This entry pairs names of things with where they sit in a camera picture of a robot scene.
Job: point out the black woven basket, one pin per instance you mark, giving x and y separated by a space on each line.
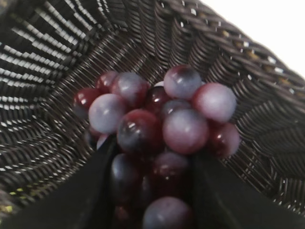
49 49

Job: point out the red purple grape bunch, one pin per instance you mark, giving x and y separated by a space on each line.
157 129

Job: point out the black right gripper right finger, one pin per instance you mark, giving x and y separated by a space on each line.
222 201

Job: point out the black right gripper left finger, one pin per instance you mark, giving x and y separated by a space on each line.
83 202

